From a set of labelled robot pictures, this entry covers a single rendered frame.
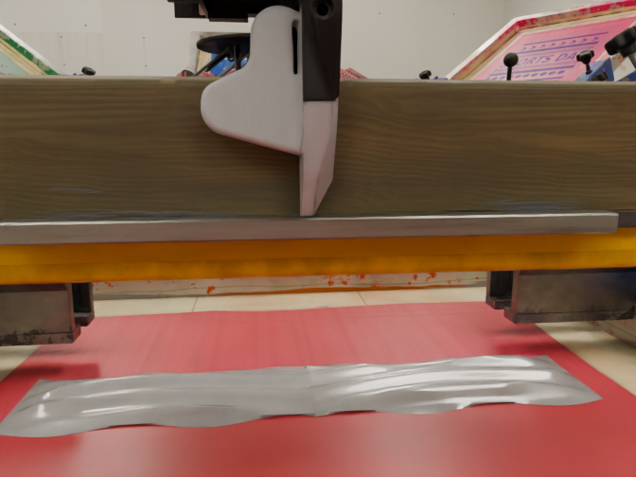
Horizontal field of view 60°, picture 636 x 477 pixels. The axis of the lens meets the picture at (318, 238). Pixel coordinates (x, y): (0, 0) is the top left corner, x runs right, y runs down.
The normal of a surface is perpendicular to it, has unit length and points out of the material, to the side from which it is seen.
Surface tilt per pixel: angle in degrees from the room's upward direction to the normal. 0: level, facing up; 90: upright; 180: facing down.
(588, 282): 90
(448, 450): 0
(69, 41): 90
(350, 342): 0
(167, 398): 29
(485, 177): 90
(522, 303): 90
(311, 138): 103
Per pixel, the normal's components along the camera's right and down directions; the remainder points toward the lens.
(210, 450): 0.00, -0.98
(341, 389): 0.19, -0.72
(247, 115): 0.11, 0.07
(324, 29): 0.11, 0.38
